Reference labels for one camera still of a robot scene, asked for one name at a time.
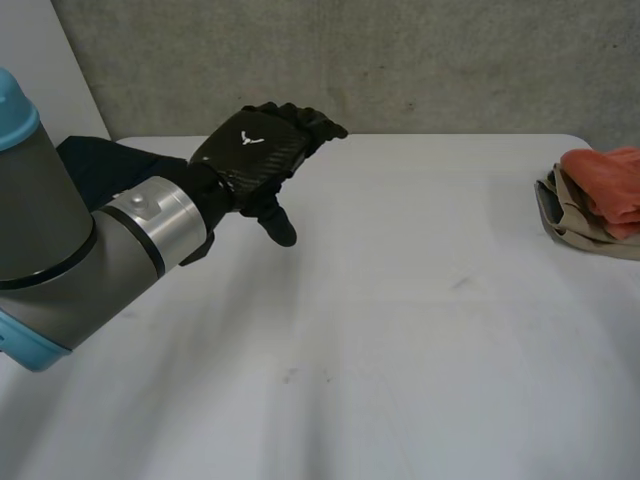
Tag dark blue cloth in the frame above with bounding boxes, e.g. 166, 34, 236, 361
55, 135, 191, 214

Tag coral towel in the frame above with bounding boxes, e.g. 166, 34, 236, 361
559, 146, 640, 240

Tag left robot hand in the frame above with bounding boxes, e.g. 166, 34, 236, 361
184, 101, 349, 248

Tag beige shorts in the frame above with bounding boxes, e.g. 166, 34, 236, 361
533, 163, 640, 261

